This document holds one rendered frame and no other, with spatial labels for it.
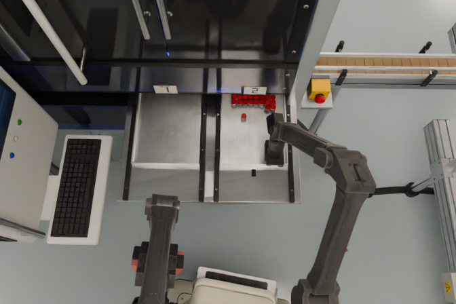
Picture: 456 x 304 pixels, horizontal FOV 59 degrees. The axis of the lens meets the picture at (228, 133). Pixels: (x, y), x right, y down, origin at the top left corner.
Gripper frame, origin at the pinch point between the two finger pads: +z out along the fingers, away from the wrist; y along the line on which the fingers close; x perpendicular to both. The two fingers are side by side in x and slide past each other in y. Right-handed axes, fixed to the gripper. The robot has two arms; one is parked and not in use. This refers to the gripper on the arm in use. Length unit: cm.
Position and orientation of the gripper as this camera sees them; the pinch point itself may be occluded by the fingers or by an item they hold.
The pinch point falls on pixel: (271, 163)
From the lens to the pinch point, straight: 156.9
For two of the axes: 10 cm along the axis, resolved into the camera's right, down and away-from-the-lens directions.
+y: 0.2, -8.6, 5.0
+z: -0.1, 5.0, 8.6
